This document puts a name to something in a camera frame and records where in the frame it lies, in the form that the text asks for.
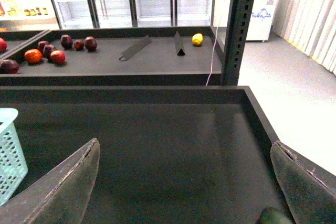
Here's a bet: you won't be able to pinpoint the dark red apple back left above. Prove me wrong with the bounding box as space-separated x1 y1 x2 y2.
37 40 49 53

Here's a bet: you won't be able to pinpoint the orange fruit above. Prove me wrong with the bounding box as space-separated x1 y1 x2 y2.
24 49 43 64

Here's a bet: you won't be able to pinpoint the small dark red apple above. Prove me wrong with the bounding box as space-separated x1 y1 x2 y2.
74 39 84 51

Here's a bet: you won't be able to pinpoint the flat black divider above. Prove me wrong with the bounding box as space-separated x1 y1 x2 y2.
119 35 151 61

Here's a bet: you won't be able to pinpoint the red apple behind post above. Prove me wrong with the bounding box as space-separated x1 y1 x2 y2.
0 38 7 54

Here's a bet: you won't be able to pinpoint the black display tray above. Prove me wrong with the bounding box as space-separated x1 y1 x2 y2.
1 87 288 223
1 30 50 60
1 26 224 86

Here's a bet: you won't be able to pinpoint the black lower display tray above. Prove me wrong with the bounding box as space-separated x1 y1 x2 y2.
1 87 288 223

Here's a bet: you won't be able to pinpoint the teal plastic shopping basket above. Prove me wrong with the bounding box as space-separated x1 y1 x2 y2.
1 108 28 205

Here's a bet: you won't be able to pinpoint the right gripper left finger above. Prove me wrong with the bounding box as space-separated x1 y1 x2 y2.
1 138 100 223

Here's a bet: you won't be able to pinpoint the red apple near orange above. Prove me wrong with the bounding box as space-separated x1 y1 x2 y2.
50 50 66 65

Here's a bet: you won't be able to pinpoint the white chest freezer blue lid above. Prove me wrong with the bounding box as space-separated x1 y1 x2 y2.
246 0 278 41

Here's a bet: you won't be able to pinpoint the green avocado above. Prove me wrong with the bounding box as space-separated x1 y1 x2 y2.
259 207 292 224

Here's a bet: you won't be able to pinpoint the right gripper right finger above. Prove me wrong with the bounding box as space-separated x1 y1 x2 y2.
270 141 335 223

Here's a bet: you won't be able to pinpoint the black left display tray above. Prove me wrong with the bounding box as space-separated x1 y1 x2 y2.
1 30 50 60

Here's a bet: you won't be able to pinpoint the white hanging cable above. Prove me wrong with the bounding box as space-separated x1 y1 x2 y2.
205 0 236 87

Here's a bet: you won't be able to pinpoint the triangular black divider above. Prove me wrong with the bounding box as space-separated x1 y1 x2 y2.
174 31 185 57

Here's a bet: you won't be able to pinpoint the yellow lemon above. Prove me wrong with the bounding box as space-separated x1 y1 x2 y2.
192 33 203 47

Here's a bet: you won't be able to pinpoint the dark red apple front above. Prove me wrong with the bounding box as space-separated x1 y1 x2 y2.
1 59 20 74

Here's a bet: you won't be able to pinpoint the right black shelf post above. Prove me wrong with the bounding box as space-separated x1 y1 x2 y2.
221 0 254 86

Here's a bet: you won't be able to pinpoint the black upper display tray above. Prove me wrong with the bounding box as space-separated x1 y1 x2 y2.
1 26 224 86

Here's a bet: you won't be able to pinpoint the jars on shelf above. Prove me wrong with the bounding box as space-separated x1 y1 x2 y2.
7 7 42 17

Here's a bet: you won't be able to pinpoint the dark red apple right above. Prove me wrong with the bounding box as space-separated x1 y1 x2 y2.
85 36 97 52

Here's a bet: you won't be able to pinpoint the dark red apple middle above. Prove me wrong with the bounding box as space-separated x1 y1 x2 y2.
43 44 57 59

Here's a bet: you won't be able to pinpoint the white vertical curtain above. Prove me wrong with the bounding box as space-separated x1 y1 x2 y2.
272 0 335 73

